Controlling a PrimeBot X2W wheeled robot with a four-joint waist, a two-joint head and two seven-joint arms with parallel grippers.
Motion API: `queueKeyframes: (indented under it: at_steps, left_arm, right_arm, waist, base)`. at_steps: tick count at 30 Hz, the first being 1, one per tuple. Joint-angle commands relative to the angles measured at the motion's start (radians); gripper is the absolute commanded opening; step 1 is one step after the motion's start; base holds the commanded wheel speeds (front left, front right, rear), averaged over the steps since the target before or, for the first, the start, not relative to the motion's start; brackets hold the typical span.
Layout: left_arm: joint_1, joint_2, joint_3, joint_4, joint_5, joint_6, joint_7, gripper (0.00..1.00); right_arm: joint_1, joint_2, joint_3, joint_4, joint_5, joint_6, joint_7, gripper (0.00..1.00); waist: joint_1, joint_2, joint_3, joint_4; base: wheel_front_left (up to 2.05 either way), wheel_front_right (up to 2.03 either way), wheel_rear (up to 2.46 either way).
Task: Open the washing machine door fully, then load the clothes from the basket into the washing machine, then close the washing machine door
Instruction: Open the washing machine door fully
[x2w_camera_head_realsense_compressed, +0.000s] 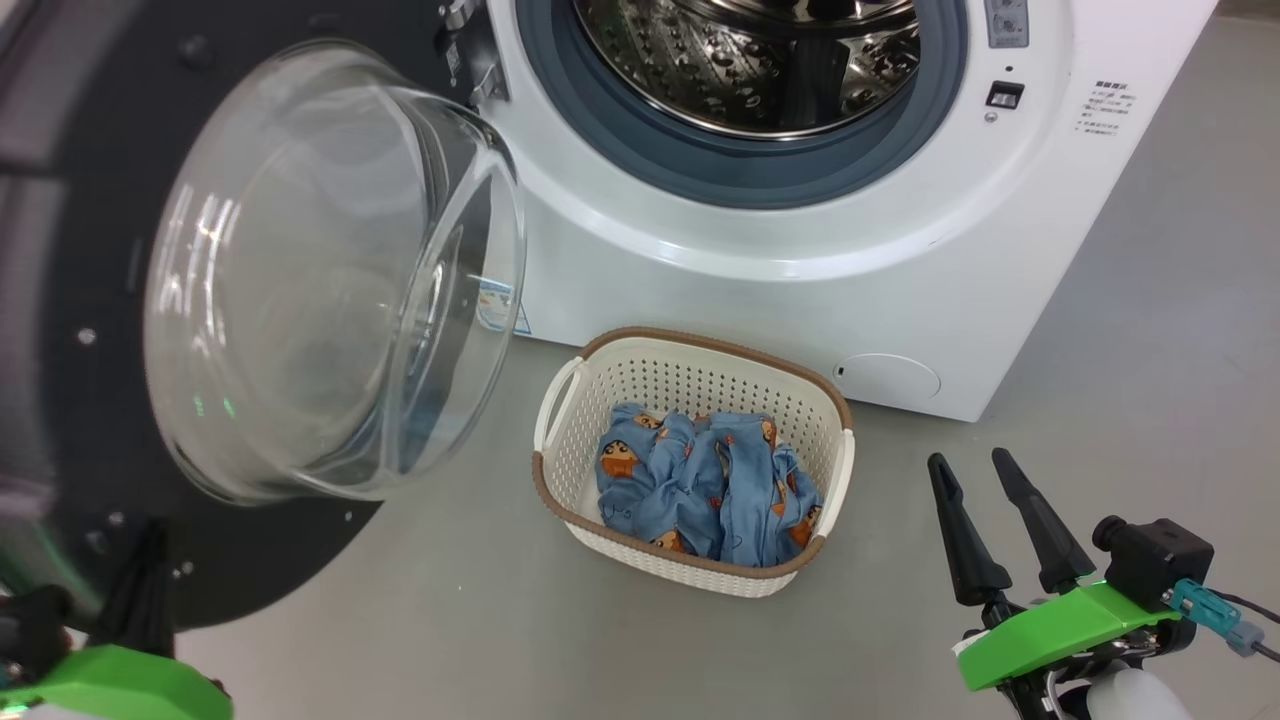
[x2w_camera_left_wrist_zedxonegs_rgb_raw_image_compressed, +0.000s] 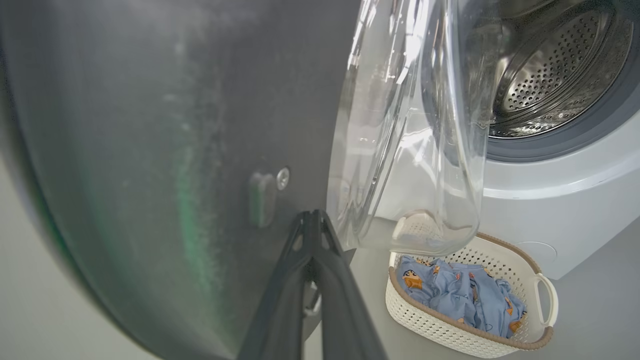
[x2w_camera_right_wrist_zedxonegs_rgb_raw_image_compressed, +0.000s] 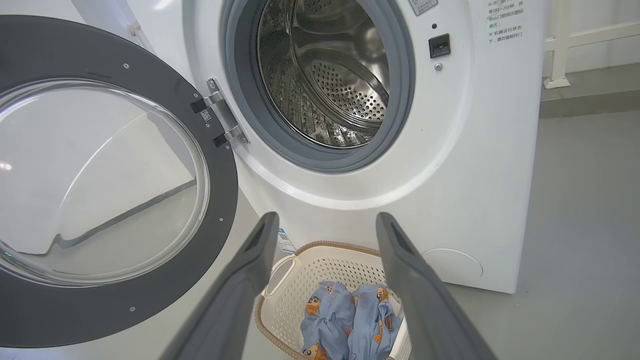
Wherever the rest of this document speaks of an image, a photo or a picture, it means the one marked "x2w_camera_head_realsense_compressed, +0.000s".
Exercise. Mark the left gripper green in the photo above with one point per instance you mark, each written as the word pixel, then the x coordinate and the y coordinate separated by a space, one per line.
pixel 110 690

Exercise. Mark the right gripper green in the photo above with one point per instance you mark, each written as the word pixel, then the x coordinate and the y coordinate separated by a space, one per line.
pixel 1060 630

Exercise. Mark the dark round washer door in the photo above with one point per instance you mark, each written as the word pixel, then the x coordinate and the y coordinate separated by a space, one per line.
pixel 90 200

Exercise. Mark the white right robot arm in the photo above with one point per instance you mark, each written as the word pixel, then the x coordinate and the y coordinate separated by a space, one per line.
pixel 1125 698

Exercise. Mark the white front-load washing machine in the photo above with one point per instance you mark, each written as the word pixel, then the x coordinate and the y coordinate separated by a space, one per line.
pixel 720 270

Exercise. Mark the stainless steel washing machine drum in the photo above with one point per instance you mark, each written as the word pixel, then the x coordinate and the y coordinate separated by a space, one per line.
pixel 720 60

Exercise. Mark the cream basket with brown rim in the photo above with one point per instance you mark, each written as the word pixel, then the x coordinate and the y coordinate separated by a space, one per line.
pixel 690 375

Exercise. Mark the blue energy label sticker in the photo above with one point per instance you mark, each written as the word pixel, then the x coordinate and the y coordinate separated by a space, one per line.
pixel 497 305

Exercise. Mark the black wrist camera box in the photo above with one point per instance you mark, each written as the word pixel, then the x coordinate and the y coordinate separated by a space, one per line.
pixel 1160 560

